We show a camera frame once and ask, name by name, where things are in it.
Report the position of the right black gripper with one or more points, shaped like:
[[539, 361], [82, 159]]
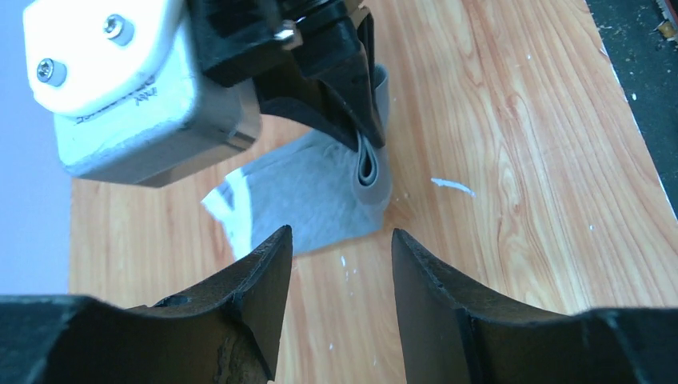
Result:
[[312, 62]]

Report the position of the grey underwear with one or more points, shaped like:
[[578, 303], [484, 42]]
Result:
[[326, 192]]

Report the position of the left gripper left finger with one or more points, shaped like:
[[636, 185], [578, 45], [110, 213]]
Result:
[[224, 329]]

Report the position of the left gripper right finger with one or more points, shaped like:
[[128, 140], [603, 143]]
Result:
[[454, 329]]

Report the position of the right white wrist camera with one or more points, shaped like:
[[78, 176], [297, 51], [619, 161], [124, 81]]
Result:
[[130, 103]]

